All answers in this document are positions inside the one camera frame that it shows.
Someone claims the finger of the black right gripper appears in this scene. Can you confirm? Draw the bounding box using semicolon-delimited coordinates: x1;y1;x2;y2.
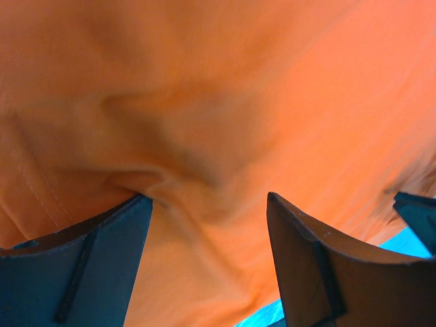
393;192;435;255

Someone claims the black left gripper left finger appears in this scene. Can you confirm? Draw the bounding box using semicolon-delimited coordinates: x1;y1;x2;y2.
1;195;153;326

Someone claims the orange t-shirt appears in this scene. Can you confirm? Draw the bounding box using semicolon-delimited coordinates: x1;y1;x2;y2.
1;1;435;326

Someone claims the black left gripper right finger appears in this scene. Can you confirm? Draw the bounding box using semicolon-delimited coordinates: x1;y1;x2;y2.
266;192;435;326

